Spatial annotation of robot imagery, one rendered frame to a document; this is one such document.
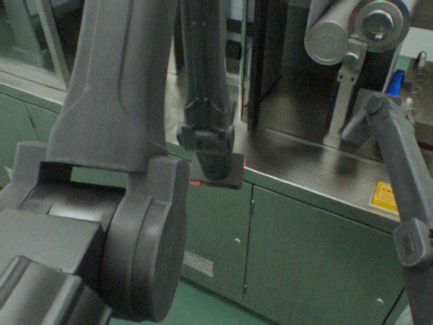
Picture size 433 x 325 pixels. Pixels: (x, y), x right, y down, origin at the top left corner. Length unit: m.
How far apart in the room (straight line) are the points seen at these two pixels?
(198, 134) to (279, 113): 0.76
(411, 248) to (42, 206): 0.45
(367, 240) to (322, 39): 0.57
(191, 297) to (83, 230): 1.68
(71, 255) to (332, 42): 1.03
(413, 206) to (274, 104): 0.82
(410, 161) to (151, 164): 0.54
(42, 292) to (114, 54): 0.13
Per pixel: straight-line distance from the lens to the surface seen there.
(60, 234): 0.21
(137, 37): 0.24
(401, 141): 0.75
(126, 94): 0.23
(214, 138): 0.58
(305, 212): 1.16
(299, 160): 1.14
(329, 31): 1.15
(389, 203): 1.05
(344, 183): 1.10
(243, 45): 1.11
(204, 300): 1.87
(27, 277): 0.19
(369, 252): 1.20
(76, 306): 0.19
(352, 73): 1.10
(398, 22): 1.10
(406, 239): 0.57
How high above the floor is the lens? 1.63
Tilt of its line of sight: 41 degrees down
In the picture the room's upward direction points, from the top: straight up
